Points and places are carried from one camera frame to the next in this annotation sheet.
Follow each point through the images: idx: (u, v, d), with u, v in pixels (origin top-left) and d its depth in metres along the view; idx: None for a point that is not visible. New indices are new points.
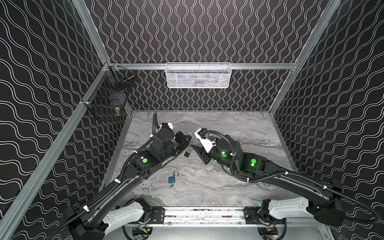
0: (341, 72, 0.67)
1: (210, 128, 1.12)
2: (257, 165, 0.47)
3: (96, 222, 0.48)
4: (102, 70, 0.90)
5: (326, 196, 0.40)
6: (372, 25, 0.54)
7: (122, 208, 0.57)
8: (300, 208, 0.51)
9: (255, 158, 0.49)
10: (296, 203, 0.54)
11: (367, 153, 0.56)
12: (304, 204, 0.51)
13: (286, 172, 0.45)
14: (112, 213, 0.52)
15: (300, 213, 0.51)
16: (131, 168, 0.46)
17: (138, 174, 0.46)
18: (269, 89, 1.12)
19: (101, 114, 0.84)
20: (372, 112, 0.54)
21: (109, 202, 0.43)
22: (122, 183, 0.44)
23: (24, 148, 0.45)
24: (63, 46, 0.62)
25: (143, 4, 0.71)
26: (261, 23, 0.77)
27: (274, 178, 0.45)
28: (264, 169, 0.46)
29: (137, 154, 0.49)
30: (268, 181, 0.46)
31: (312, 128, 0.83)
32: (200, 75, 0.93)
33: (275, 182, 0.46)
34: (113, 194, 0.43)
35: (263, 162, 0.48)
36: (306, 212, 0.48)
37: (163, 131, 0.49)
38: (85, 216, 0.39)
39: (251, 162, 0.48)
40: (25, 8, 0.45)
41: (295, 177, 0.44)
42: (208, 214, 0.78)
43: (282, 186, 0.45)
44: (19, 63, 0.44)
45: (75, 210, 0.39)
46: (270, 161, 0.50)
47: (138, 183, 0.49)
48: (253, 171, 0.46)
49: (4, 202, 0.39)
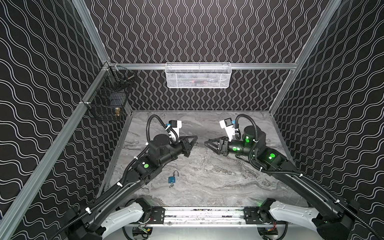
0: (341, 72, 0.67)
1: (210, 128, 1.12)
2: (274, 158, 0.50)
3: (96, 225, 0.47)
4: (102, 70, 0.90)
5: (335, 210, 0.39)
6: (372, 25, 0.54)
7: (120, 210, 0.57)
8: (305, 216, 0.51)
9: (274, 153, 0.51)
10: (303, 212, 0.53)
11: (367, 153, 0.56)
12: (312, 215, 0.49)
13: (301, 175, 0.46)
14: (111, 216, 0.52)
15: (305, 223, 0.50)
16: (133, 172, 0.49)
17: (140, 179, 0.48)
18: (269, 89, 1.12)
19: (101, 114, 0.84)
20: (372, 112, 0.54)
21: (111, 205, 0.45)
22: (124, 187, 0.45)
23: (24, 148, 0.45)
24: (63, 46, 0.62)
25: (143, 4, 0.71)
26: (261, 23, 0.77)
27: (287, 176, 0.46)
28: (280, 164, 0.49)
29: (138, 160, 0.52)
30: (280, 177, 0.48)
31: (312, 128, 0.83)
32: (200, 75, 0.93)
33: (284, 180, 0.48)
34: (115, 197, 0.44)
35: (281, 158, 0.50)
36: (311, 222, 0.48)
37: (158, 137, 0.50)
38: (87, 218, 0.39)
39: (270, 155, 0.51)
40: (25, 8, 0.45)
41: (308, 182, 0.44)
42: (208, 214, 0.78)
43: (292, 186, 0.47)
44: (19, 63, 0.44)
45: (76, 212, 0.40)
46: (288, 160, 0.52)
47: (139, 188, 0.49)
48: (268, 163, 0.49)
49: (4, 202, 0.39)
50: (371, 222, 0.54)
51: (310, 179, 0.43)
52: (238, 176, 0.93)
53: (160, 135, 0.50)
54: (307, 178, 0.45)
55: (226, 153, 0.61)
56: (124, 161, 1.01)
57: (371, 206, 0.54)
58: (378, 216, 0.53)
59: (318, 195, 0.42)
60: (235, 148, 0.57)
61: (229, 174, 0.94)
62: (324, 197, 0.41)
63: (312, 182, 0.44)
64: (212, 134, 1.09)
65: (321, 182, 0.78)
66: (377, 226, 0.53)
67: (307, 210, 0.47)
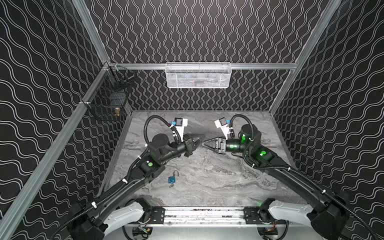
0: (341, 72, 0.67)
1: (210, 128, 1.12)
2: (265, 155, 0.54)
3: (101, 219, 0.48)
4: (102, 70, 0.90)
5: (322, 200, 0.41)
6: (372, 25, 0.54)
7: (122, 208, 0.57)
8: (301, 212, 0.51)
9: (265, 150, 0.55)
10: (299, 208, 0.53)
11: (367, 152, 0.56)
12: (307, 210, 0.50)
13: (289, 168, 0.49)
14: (113, 214, 0.52)
15: (300, 219, 0.51)
16: (137, 170, 0.50)
17: (145, 176, 0.49)
18: (268, 89, 1.12)
19: (101, 114, 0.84)
20: (372, 112, 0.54)
21: (115, 202, 0.45)
22: (128, 183, 0.47)
23: (24, 148, 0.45)
24: (63, 46, 0.62)
25: (143, 4, 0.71)
26: (261, 23, 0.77)
27: (276, 170, 0.49)
28: (271, 160, 0.52)
29: (142, 159, 0.53)
30: (270, 171, 0.51)
31: (312, 127, 0.83)
32: (200, 75, 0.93)
33: (275, 174, 0.51)
34: (119, 193, 0.45)
35: (272, 154, 0.54)
36: (305, 218, 0.48)
37: (156, 138, 0.49)
38: (93, 213, 0.40)
39: (261, 152, 0.55)
40: (24, 8, 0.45)
41: (297, 176, 0.47)
42: (208, 214, 0.78)
43: (283, 180, 0.49)
44: (18, 63, 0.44)
45: (81, 207, 0.41)
46: (279, 156, 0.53)
47: (142, 185, 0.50)
48: (260, 159, 0.53)
49: (3, 202, 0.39)
50: (371, 221, 0.54)
51: (300, 172, 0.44)
52: (238, 176, 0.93)
53: (159, 135, 0.50)
54: (295, 171, 0.48)
55: (224, 152, 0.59)
56: (124, 161, 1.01)
57: (371, 206, 0.54)
58: (378, 216, 0.53)
59: (306, 187, 0.44)
60: (232, 146, 0.59)
61: (229, 174, 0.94)
62: (311, 188, 0.43)
63: (300, 175, 0.47)
64: (212, 134, 1.09)
65: (321, 182, 0.78)
66: (377, 226, 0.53)
67: (303, 206, 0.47)
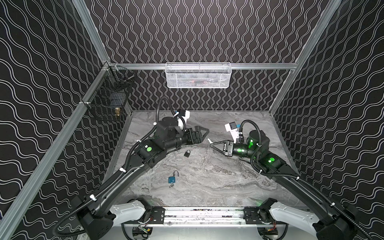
0: (341, 72, 0.67)
1: (210, 128, 1.12)
2: (274, 162, 0.53)
3: (103, 210, 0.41)
4: (102, 70, 0.90)
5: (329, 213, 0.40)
6: (373, 25, 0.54)
7: (126, 204, 0.57)
8: (306, 220, 0.50)
9: (274, 157, 0.55)
10: (304, 215, 0.52)
11: (367, 152, 0.56)
12: (313, 219, 0.49)
13: (298, 177, 0.49)
14: (119, 207, 0.53)
15: (305, 227, 0.50)
16: (136, 157, 0.45)
17: (144, 163, 0.45)
18: (268, 89, 1.12)
19: (101, 114, 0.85)
20: (372, 112, 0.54)
21: (116, 191, 0.43)
22: (127, 172, 0.43)
23: (24, 148, 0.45)
24: (63, 46, 0.62)
25: (143, 5, 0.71)
26: (261, 23, 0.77)
27: (284, 178, 0.49)
28: (279, 168, 0.51)
29: (141, 144, 0.48)
30: (277, 179, 0.51)
31: (312, 128, 0.83)
32: (200, 75, 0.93)
33: (283, 183, 0.50)
34: (118, 184, 0.42)
35: (280, 162, 0.53)
36: (310, 227, 0.47)
37: (167, 119, 0.47)
38: (94, 205, 0.38)
39: (270, 159, 0.54)
40: (24, 8, 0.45)
41: (305, 187, 0.46)
42: (208, 214, 0.78)
43: (290, 189, 0.49)
44: (19, 63, 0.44)
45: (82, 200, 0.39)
46: (288, 165, 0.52)
47: (143, 172, 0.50)
48: (268, 166, 0.53)
49: (3, 202, 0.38)
50: (371, 221, 0.54)
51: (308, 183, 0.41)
52: (238, 176, 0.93)
53: (169, 117, 0.48)
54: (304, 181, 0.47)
55: (231, 155, 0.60)
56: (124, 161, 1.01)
57: (371, 206, 0.54)
58: (378, 216, 0.53)
59: (314, 197, 0.44)
60: (239, 149, 0.60)
61: (229, 174, 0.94)
62: (320, 200, 0.43)
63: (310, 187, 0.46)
64: (212, 134, 1.09)
65: (321, 182, 0.78)
66: (377, 226, 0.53)
67: (309, 214, 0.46)
